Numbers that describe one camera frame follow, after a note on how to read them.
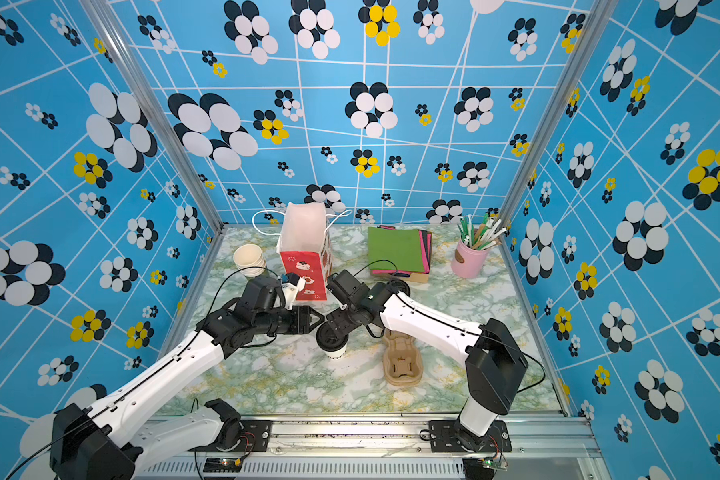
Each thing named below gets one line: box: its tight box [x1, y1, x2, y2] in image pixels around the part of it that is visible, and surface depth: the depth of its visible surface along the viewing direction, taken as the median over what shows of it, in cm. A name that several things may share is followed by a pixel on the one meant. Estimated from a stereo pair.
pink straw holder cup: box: [451, 240, 490, 279], surface depth 102 cm
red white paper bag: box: [277, 202, 333, 302], surface depth 90 cm
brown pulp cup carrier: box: [382, 329, 424, 387], surface depth 83 cm
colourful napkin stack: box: [368, 225, 433, 283], surface depth 110 cm
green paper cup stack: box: [233, 244, 267, 278], surface depth 94 cm
